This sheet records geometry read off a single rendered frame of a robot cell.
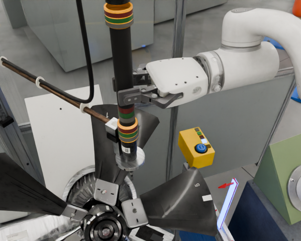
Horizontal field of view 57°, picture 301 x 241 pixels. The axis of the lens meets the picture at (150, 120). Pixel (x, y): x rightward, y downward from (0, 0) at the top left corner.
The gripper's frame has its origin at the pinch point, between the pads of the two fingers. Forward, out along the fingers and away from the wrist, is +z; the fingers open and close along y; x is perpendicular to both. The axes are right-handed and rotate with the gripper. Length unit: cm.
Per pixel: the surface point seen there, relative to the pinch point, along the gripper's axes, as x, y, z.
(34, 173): -86, 57, 38
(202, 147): -57, 24, -36
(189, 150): -58, 26, -31
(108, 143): -30.3, 15.3, 3.2
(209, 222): -51, -8, -22
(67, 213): -43.1, 4.2, 19.2
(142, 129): -25.3, 12.9, -6.8
